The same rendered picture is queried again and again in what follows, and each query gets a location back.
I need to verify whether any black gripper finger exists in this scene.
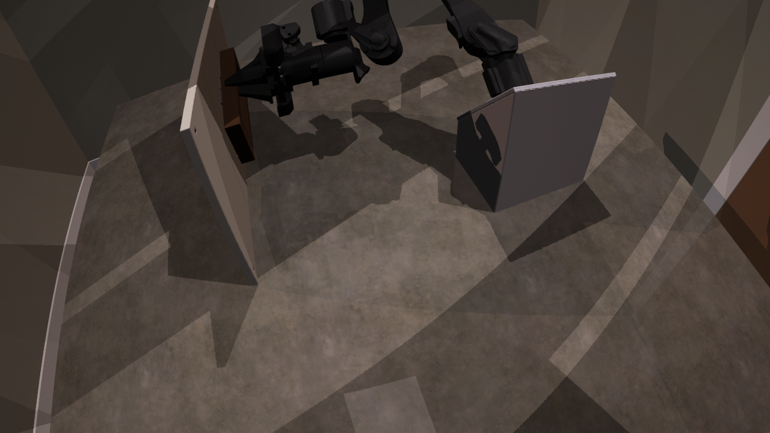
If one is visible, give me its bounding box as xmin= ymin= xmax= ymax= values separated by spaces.
xmin=238 ymin=77 xmax=273 ymax=104
xmin=224 ymin=46 xmax=268 ymax=87

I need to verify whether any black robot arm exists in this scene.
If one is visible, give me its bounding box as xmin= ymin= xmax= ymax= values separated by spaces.
xmin=280 ymin=0 xmax=534 ymax=98

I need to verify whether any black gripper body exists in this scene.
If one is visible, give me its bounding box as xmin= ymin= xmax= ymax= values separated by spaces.
xmin=260 ymin=23 xmax=325 ymax=117

